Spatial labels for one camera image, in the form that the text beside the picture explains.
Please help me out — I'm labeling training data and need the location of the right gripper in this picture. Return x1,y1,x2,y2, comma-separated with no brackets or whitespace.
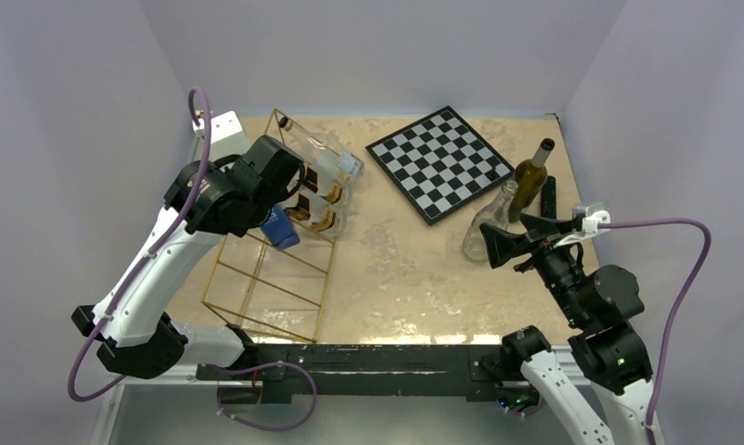
478,210,588,324

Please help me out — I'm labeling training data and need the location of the clear bottle white label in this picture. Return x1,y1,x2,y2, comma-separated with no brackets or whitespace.
277,116,365,186

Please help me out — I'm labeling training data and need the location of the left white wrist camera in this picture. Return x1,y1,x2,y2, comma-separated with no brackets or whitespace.
192,110,251,161

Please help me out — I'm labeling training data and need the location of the black flat remote bar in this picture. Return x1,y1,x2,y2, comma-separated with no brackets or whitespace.
540,175,558,219

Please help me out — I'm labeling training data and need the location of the black white chessboard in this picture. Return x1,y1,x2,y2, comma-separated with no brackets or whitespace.
366,106,514,226

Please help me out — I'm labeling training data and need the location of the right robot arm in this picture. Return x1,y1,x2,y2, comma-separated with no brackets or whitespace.
480,210,665,444

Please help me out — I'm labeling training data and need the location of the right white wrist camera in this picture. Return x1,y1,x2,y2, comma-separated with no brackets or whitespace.
555,202,611,247

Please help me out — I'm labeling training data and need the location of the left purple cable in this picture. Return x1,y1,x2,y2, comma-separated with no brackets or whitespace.
67,86,214,403

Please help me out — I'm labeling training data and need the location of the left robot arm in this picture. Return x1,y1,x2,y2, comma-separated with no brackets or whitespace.
72,135,305,379

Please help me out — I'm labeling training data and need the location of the dark green wine bottle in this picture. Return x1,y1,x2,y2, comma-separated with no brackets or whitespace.
508,138,556,223

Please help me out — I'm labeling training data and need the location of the clear bottle gold black label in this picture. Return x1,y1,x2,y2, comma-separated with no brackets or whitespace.
297,164,353,209

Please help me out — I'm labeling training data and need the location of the gold wire wine rack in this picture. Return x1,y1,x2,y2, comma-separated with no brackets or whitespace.
201,109,355,343

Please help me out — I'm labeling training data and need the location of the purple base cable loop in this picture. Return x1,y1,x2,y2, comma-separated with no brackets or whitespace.
216,361,319,432

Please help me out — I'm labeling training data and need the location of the clear round glass bottle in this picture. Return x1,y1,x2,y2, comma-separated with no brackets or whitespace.
461,178,520,265

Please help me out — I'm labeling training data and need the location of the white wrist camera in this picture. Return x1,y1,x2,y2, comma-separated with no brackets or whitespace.
192,110,251,161
555,202,611,247

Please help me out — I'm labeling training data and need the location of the blue square Blu bottle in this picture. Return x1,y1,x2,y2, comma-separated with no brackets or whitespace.
260,204,301,250

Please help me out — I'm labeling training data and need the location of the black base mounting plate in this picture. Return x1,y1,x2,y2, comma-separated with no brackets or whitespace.
197,344,541,412

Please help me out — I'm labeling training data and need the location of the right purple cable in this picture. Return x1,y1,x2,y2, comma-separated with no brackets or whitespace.
596,218,714,431

